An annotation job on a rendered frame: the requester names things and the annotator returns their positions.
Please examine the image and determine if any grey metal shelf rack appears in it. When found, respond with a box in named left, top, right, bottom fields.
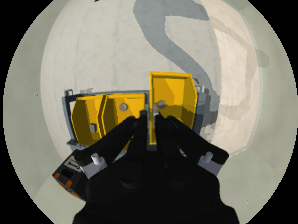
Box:
left=61, top=84, right=206, bottom=162

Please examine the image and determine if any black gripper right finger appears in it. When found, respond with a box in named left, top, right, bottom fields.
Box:
left=153, top=104, right=229, bottom=188

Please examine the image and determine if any yellow bin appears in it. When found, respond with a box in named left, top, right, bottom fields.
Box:
left=102, top=93, right=145, bottom=135
left=71, top=94, right=109, bottom=146
left=150, top=71, right=197, bottom=144

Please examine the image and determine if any black case with orange latches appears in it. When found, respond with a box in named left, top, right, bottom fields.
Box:
left=52, top=149, right=88, bottom=202

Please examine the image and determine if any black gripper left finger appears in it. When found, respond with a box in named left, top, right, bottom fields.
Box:
left=74, top=104, right=149, bottom=189

